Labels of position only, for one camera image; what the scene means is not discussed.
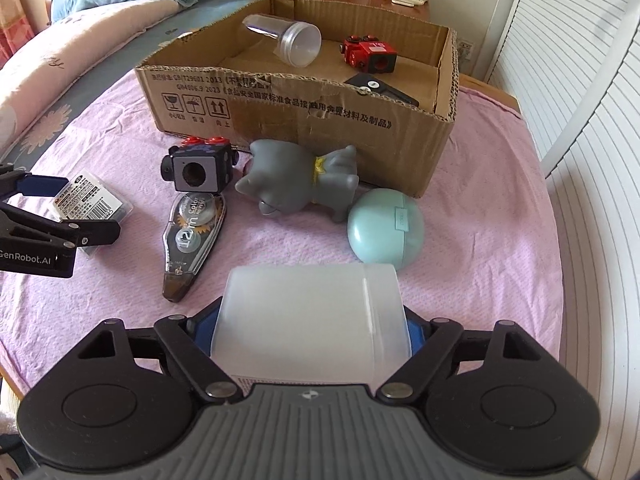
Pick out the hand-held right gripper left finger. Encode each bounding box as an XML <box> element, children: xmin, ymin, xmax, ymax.
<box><xmin>75</xmin><ymin>297</ymin><xmax>241</xmax><ymax>403</ymax></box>

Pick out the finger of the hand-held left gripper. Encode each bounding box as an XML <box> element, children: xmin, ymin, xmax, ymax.
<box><xmin>0</xmin><ymin>162</ymin><xmax>71</xmax><ymax>199</ymax></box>
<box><xmin>0</xmin><ymin>202</ymin><xmax>122</xmax><ymax>248</ymax></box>

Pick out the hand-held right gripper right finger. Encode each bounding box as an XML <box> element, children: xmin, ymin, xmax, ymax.
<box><xmin>375</xmin><ymin>305</ymin><xmax>558</xmax><ymax>403</ymax></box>

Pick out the small clear plastic packet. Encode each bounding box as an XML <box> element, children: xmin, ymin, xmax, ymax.
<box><xmin>52</xmin><ymin>170</ymin><xmax>135</xmax><ymax>260</ymax></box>

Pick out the translucent white plastic box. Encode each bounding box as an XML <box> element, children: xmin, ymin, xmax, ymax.
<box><xmin>210</xmin><ymin>264</ymin><xmax>413</xmax><ymax>396</ymax></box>

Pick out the brown cardboard box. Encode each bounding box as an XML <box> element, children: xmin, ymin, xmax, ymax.
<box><xmin>134</xmin><ymin>0</ymin><xmax>458</xmax><ymax>198</ymax></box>

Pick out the black digital timer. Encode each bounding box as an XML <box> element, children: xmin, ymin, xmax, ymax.
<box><xmin>344</xmin><ymin>72</ymin><xmax>421</xmax><ymax>108</ymax></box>

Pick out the clear plastic jar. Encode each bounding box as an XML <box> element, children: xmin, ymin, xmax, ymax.
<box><xmin>242</xmin><ymin>14</ymin><xmax>322</xmax><ymax>68</ymax></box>

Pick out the red toy train car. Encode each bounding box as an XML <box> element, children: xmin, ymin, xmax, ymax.
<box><xmin>341</xmin><ymin>35</ymin><xmax>398</xmax><ymax>73</ymax></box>

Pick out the correction tape dispenser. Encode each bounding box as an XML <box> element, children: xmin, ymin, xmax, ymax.
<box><xmin>161</xmin><ymin>191</ymin><xmax>228</xmax><ymax>302</ymax></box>

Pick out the pink table cloth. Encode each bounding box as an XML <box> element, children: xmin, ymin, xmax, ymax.
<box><xmin>0</xmin><ymin>67</ymin><xmax>573</xmax><ymax>396</ymax></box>

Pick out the teal round case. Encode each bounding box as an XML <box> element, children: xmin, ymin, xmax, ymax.
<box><xmin>347</xmin><ymin>187</ymin><xmax>427</xmax><ymax>266</ymax></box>

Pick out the pink quilt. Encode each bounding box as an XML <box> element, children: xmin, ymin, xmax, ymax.
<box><xmin>0</xmin><ymin>0</ymin><xmax>181</xmax><ymax>151</ymax></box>

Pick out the grey cat toy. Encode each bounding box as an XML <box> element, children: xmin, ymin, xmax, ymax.
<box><xmin>235</xmin><ymin>140</ymin><xmax>362</xmax><ymax>224</ymax></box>

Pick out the white louvered door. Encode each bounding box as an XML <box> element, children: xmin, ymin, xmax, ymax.
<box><xmin>545</xmin><ymin>55</ymin><xmax>640</xmax><ymax>480</ymax></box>
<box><xmin>482</xmin><ymin>0</ymin><xmax>640</xmax><ymax>176</ymax></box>

